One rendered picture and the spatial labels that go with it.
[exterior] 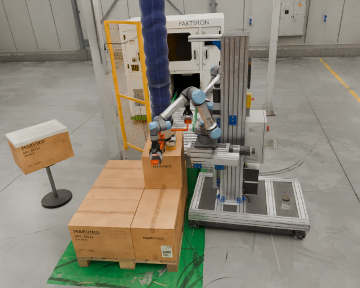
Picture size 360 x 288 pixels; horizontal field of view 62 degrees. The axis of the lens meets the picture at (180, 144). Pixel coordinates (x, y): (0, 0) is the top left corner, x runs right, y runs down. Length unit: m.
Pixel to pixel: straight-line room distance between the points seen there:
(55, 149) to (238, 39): 2.44
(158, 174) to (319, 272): 1.79
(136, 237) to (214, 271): 0.82
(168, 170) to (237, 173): 0.77
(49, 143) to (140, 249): 1.70
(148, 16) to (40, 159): 2.09
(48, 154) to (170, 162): 1.56
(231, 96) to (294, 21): 9.07
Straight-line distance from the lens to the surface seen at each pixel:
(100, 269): 3.31
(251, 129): 3.05
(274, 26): 6.18
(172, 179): 3.16
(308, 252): 3.45
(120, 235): 2.93
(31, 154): 3.84
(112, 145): 4.73
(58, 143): 3.89
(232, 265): 3.19
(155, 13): 2.83
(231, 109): 3.02
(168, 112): 2.69
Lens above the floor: 2.41
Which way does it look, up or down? 27 degrees down
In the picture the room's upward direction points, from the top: 4 degrees counter-clockwise
